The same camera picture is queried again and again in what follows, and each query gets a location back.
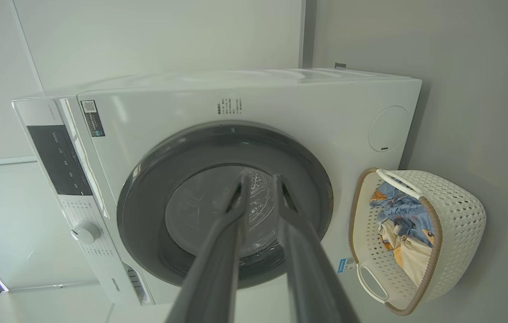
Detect black washer display panel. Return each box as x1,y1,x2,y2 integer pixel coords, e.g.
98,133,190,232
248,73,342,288
26,125,94,196

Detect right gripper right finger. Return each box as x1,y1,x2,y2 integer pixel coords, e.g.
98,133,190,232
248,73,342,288
273,174,361,323

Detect white partition panel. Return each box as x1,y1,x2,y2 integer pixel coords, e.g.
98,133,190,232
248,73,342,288
12,0,306,97

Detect dark round glass washer door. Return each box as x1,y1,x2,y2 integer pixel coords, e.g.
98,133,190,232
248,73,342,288
117,121,334,290

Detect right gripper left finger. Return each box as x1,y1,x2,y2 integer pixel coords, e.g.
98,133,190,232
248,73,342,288
164,173,254,323

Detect white washer control knob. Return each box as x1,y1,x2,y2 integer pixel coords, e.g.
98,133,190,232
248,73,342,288
71,220,102,245

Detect blue cartoon print pajama trousers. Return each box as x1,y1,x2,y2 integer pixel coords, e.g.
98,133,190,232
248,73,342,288
369,182,436,245

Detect blue and cream pajama top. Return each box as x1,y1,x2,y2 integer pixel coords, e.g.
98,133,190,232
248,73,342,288
378,220,434,288

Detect cream perforated laundry basket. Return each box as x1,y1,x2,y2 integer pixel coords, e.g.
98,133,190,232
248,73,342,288
348,167,486,316

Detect black QR code sticker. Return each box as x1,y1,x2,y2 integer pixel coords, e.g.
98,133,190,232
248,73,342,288
80,100,105,138

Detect white front-load washing machine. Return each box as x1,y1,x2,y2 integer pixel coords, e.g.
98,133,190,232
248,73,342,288
12,67,422,308

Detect round washer filter cover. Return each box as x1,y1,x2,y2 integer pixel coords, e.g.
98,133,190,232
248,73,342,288
368,105,410,153

